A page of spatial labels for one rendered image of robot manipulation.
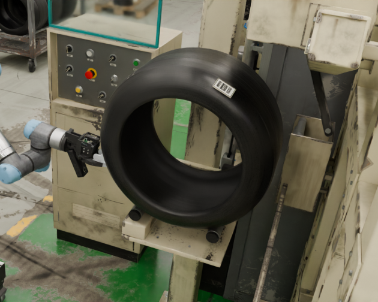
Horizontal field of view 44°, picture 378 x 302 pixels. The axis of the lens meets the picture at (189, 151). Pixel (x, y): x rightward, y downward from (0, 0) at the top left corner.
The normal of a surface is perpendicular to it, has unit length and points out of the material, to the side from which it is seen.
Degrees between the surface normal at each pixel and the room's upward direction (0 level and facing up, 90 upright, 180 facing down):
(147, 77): 50
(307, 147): 90
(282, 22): 90
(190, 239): 0
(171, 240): 0
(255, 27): 90
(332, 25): 72
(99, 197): 89
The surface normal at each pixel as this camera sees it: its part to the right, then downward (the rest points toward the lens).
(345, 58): -0.25, 0.14
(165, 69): -0.31, -0.38
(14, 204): 0.11, -0.87
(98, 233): -0.30, 0.43
